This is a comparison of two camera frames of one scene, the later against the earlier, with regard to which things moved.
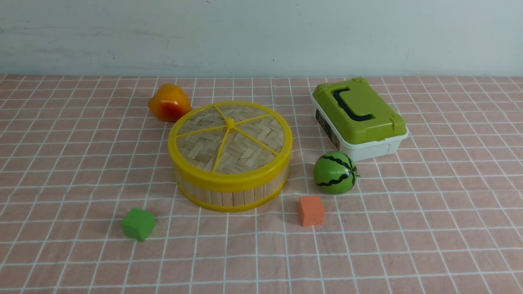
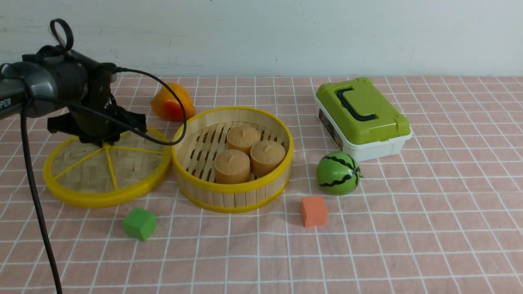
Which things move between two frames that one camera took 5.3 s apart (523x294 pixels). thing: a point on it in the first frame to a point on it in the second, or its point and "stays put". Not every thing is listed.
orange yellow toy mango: [169, 103] stays put
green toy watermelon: [335, 173] stays put
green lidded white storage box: [358, 119] stays put
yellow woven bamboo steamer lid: [230, 143] to [110, 174]
